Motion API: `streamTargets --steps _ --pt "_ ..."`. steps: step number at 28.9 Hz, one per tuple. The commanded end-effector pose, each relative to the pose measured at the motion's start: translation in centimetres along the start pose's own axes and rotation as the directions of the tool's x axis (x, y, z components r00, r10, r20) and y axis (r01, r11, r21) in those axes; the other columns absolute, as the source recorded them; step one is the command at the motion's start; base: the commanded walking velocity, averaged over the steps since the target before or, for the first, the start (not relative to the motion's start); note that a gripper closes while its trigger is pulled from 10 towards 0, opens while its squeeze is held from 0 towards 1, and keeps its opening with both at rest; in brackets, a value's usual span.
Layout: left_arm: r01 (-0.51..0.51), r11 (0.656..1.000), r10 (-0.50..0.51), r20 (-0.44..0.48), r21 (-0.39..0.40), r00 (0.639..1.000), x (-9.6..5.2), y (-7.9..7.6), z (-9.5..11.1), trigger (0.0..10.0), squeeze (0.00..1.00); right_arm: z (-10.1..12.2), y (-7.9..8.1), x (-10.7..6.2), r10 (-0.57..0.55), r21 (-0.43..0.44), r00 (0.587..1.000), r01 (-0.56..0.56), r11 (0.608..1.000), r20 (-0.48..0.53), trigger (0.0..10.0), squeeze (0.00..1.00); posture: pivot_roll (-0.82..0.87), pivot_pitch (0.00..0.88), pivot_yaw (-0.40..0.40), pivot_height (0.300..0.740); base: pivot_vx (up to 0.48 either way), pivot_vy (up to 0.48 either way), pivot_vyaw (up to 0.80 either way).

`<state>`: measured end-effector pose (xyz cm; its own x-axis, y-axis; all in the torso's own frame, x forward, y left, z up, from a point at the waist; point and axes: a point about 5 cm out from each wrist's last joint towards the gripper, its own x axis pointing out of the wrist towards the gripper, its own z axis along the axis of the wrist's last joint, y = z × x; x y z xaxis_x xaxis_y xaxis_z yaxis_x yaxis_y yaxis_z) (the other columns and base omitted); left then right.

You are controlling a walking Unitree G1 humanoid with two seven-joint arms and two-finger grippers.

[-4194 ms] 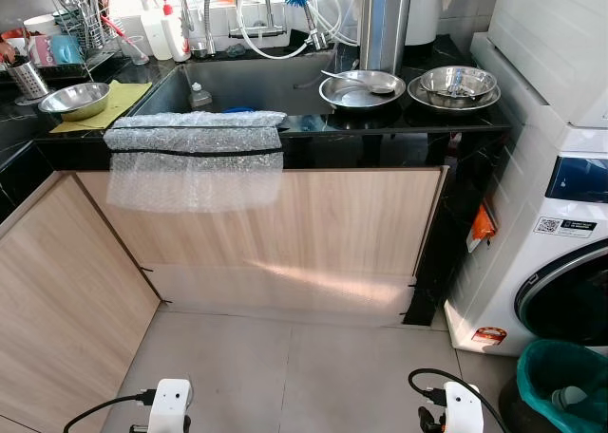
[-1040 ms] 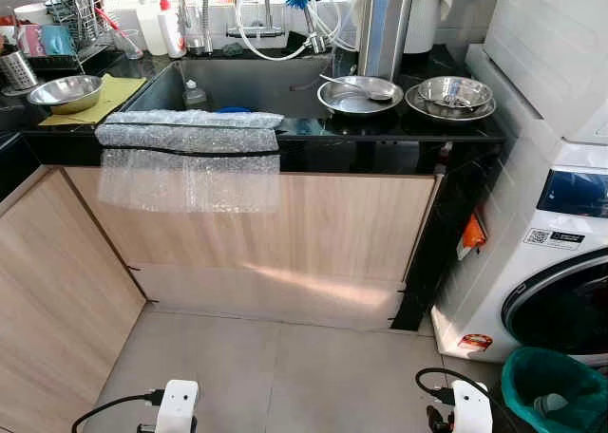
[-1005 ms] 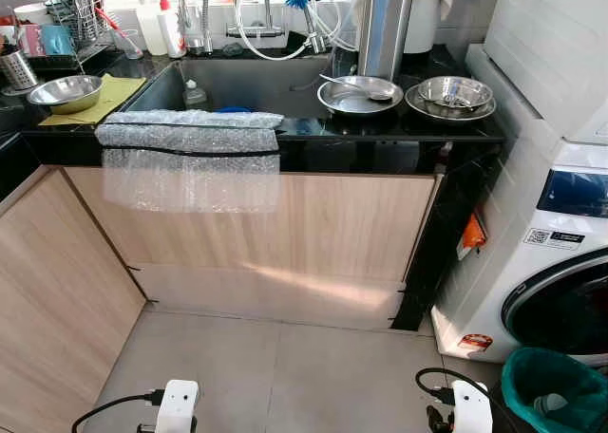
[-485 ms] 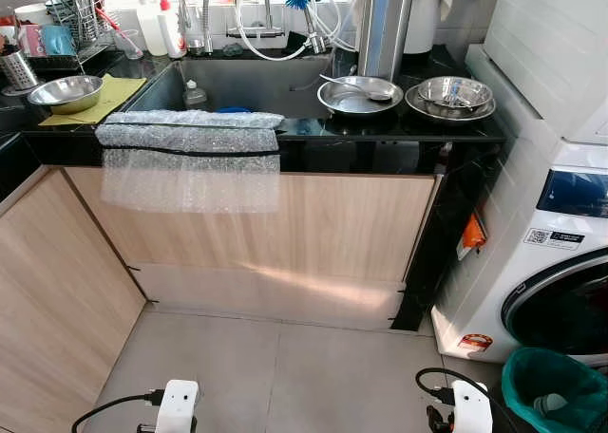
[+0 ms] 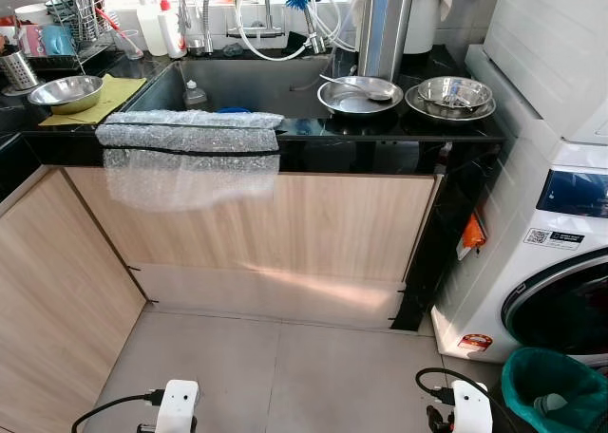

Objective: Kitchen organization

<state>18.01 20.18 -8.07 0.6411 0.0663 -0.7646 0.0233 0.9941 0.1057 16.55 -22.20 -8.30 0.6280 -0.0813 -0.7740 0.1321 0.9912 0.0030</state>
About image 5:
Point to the steel flexible spray faucet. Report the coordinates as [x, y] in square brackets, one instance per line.
[197, 44]

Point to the white red pump bottle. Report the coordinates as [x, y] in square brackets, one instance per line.
[176, 34]

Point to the white ribbed appliance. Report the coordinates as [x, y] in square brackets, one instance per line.
[551, 44]

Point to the large steel mixing bowl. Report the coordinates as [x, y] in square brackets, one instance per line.
[66, 96]

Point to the clear bubble wrap sheet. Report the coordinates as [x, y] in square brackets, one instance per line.
[190, 181]

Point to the black cabinet end panel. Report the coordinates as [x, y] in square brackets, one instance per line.
[423, 262]

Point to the steel kitchen sink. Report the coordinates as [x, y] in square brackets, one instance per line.
[256, 82]

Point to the white plastic tube hoop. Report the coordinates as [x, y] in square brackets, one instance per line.
[271, 59]

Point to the black waste bin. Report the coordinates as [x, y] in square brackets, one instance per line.
[496, 416]

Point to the clear glass tumbler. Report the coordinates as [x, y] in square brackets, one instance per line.
[126, 46]

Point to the steel utensil holder cup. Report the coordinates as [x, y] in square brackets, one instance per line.
[19, 72]

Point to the yellow green dish cloth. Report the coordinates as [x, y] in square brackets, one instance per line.
[123, 96]

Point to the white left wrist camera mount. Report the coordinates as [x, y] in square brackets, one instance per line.
[178, 404]

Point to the steel wall mixer tap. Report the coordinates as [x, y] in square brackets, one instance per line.
[256, 32]

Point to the white spray bottle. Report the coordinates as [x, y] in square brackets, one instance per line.
[152, 29]

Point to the steel knife block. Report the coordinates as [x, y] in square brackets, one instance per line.
[385, 29]

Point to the pink mug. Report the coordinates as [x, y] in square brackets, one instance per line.
[30, 42]

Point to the white washing machine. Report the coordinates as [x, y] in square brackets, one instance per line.
[513, 262]

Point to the wooden cabinet front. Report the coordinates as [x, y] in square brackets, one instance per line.
[313, 224]
[47, 310]

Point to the blue mug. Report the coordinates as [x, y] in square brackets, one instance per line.
[59, 41]

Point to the blue plastic bowl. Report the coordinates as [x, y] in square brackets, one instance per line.
[233, 109]

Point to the orange plastic item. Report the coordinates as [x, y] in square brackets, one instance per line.
[473, 234]

